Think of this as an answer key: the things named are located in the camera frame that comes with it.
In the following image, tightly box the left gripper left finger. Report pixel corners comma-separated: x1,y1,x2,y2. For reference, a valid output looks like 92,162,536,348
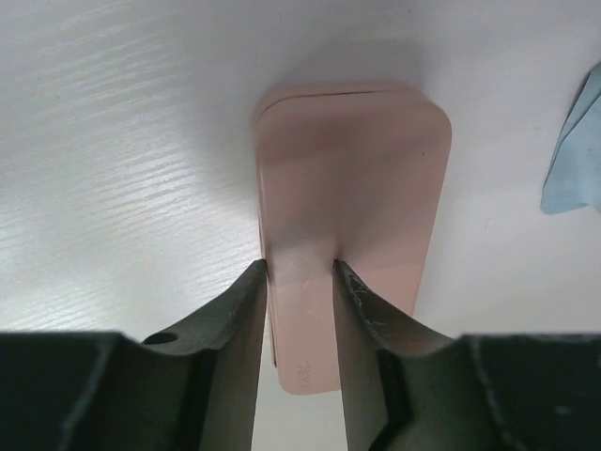
1,260,267,450

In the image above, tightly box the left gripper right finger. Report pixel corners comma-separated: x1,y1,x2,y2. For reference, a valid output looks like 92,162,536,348
332,260,600,450

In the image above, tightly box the pink glasses case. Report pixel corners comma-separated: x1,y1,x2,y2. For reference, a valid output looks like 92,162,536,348
254,82,452,396

